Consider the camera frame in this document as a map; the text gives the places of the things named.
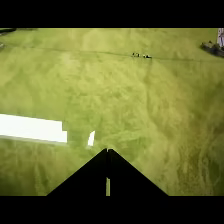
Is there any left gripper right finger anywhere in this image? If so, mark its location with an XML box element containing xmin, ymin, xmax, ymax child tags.
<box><xmin>108</xmin><ymin>148</ymin><xmax>169</xmax><ymax>197</ymax></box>

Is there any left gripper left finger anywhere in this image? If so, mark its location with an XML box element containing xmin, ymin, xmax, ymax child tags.
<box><xmin>46</xmin><ymin>148</ymin><xmax>108</xmax><ymax>197</ymax></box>

